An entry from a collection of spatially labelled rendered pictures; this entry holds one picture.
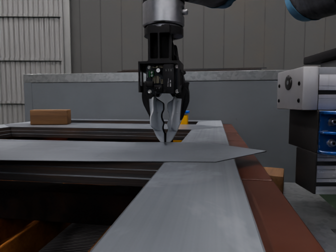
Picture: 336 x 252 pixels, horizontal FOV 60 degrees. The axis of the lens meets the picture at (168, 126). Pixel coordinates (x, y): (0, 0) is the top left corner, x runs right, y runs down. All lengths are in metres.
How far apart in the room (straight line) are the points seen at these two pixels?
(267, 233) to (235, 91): 1.06
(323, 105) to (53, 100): 1.15
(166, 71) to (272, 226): 0.32
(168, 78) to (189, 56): 2.76
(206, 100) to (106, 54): 2.16
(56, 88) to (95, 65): 1.86
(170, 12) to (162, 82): 0.12
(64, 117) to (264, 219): 0.86
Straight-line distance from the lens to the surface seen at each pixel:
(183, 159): 0.39
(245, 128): 1.27
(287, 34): 3.54
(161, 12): 0.52
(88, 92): 1.39
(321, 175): 0.70
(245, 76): 1.27
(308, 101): 0.67
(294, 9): 0.90
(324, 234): 0.63
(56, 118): 1.04
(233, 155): 0.43
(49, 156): 0.44
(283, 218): 0.27
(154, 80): 0.50
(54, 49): 3.39
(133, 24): 3.31
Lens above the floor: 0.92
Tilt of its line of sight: 5 degrees down
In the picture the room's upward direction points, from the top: straight up
